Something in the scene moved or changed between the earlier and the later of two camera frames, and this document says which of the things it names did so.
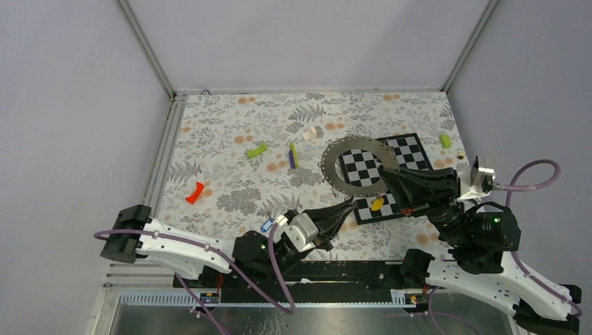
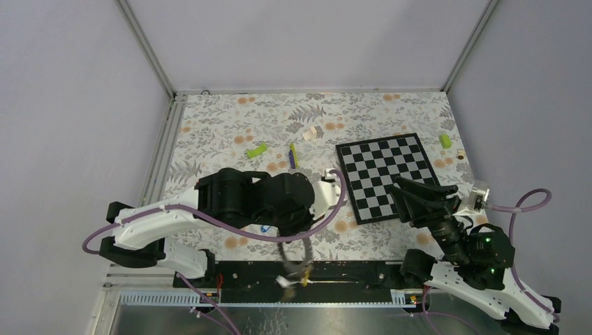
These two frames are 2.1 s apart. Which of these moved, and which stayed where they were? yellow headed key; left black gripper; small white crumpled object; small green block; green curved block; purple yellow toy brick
Moved: left black gripper; yellow headed key
Stayed: small green block; small white crumpled object; purple yellow toy brick; green curved block
